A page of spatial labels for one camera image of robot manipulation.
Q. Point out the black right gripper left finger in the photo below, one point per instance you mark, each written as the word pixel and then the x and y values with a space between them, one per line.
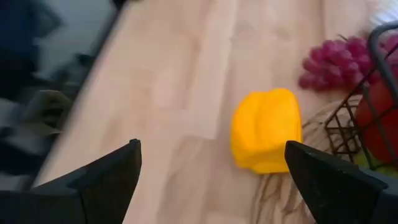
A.
pixel 93 199

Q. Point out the yellow bell pepper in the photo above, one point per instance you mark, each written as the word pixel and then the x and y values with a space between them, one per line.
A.
pixel 264 130

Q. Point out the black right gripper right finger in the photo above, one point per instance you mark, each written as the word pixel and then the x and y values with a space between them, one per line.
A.
pixel 342 196

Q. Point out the dark red pomegranate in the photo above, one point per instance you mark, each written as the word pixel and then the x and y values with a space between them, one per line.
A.
pixel 379 124

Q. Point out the purple grape bunch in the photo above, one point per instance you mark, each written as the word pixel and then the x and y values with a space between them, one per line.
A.
pixel 335 65

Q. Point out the woven straw placemat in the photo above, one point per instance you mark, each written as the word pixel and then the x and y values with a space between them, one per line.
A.
pixel 280 193

